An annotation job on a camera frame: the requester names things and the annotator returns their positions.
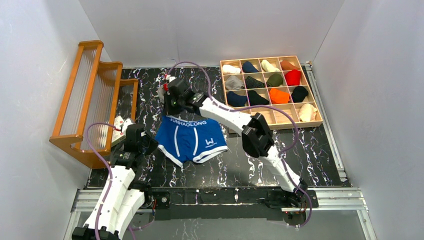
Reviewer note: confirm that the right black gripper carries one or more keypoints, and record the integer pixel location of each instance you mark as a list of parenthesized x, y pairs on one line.
[(170, 106)]

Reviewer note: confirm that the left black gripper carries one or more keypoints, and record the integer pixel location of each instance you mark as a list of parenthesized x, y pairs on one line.
[(145, 145)]

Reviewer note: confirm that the blue underwear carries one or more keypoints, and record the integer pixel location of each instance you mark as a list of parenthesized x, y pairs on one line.
[(190, 141)]

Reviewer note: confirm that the orange underwear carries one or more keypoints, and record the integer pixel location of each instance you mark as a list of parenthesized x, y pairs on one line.
[(279, 96)]

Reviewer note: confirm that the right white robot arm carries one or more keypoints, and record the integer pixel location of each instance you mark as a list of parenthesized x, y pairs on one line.
[(257, 137)]

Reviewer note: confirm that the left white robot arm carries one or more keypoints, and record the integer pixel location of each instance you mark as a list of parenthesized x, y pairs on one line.
[(116, 205)]

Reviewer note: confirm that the white box red label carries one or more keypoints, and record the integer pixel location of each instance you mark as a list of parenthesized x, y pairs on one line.
[(119, 122)]

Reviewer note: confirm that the grey rolled cloth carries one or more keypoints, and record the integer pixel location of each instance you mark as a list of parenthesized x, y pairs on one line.
[(234, 83)]

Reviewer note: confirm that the white rolled cloth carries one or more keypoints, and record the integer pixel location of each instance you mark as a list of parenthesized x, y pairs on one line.
[(228, 69)]

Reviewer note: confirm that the wooden acrylic tiered rack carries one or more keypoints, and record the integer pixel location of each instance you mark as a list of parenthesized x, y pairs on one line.
[(89, 105)]

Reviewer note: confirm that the dark patterned rolled cloth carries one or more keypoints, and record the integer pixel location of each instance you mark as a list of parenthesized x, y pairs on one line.
[(253, 83)]

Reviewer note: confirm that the navy rolled cloth top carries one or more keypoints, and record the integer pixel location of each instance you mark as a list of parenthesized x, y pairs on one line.
[(248, 67)]

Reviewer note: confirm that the black rolled cloth middle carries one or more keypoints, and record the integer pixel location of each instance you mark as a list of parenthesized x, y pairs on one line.
[(255, 99)]

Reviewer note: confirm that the black rolled cloth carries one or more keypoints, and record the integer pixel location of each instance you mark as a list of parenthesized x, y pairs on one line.
[(255, 99), (299, 94)]

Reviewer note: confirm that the cream rolled cloth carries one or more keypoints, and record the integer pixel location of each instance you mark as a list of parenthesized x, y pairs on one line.
[(268, 67)]

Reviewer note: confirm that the olive rolled cloth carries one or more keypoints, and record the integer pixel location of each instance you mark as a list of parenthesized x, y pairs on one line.
[(275, 80)]

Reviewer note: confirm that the wooden compartment organizer box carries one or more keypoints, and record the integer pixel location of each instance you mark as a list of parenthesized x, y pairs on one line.
[(275, 87)]

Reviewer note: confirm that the rust orange rolled cloth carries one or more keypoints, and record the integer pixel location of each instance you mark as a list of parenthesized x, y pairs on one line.
[(287, 66)]

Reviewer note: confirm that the red rolled cloth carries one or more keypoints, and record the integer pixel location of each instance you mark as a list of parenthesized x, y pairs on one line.
[(293, 77)]

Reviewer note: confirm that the black rolled cloth right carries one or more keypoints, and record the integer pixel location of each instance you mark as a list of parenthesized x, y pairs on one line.
[(299, 94)]

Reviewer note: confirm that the beige rolled cloth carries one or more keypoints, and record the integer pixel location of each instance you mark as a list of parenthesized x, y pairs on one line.
[(307, 113)]

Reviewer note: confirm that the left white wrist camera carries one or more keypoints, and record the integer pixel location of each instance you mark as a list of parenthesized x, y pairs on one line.
[(126, 123)]

